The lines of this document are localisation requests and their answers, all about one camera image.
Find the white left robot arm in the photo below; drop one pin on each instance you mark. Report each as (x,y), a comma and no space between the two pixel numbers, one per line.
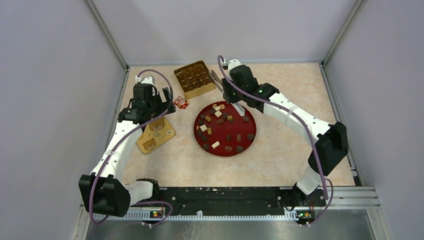
(103,191)

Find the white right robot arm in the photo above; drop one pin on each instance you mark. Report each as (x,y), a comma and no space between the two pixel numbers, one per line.
(328,141)

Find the gold chocolate box tin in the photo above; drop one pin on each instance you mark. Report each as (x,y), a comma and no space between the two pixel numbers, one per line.
(194,79)

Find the gold bear tin lid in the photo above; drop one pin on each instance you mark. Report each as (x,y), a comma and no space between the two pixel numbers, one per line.
(154,135)

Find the red owl toy block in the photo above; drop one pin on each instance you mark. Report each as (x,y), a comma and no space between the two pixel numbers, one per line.
(180,102)

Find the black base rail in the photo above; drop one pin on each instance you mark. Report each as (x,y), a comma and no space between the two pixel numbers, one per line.
(233,201)

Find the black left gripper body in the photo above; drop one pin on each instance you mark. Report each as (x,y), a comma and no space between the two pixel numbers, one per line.
(156,106)

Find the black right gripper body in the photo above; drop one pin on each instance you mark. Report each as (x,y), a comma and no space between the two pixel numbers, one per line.
(232,96)

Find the silver metal tongs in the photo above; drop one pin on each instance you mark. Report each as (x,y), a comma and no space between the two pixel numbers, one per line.
(239,108)

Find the red round tray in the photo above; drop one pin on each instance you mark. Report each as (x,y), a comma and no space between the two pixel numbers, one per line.
(219,132)

